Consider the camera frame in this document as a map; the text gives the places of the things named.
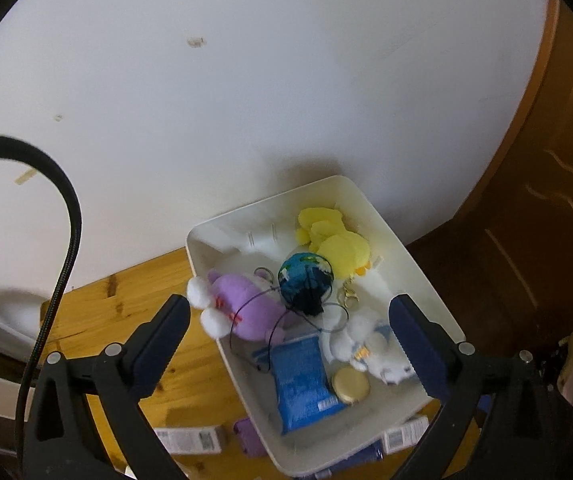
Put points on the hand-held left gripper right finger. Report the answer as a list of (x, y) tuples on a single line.
[(416, 340)]

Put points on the white plush toy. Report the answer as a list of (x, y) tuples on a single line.
[(356, 335)]

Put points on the blue plastic packet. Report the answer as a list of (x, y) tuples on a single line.
[(299, 380)]

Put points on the white plastic storage bin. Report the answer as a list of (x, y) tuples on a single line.
[(246, 240)]

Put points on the brown wooden door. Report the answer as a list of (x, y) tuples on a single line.
[(541, 210)]

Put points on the yellow plush toy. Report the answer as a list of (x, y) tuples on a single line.
[(336, 245)]

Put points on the dark blue tissue pack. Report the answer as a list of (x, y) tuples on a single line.
[(361, 460)]

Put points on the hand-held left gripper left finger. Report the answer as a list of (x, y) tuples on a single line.
[(171, 325)]

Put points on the round beige compact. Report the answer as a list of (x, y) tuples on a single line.
[(350, 385)]

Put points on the purple plush toy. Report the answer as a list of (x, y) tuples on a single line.
[(251, 305)]

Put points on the purple tin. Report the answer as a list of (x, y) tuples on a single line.
[(246, 435)]

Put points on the small white barcode box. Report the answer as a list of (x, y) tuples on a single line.
[(404, 432)]

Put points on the white box with grey print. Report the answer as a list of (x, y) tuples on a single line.
[(191, 440)]

